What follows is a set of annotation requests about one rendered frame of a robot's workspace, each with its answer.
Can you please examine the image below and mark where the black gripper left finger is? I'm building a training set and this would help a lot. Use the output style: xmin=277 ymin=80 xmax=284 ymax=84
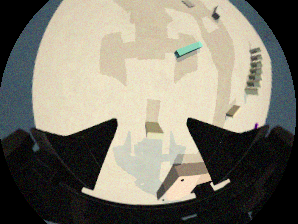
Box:
xmin=29 ymin=117 xmax=118 ymax=190

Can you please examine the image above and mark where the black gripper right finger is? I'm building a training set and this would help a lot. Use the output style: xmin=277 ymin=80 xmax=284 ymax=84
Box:
xmin=186 ymin=117 xmax=269 ymax=185

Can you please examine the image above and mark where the teal flat bar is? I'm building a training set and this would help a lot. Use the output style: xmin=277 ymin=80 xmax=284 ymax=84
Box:
xmin=174 ymin=41 xmax=202 ymax=59

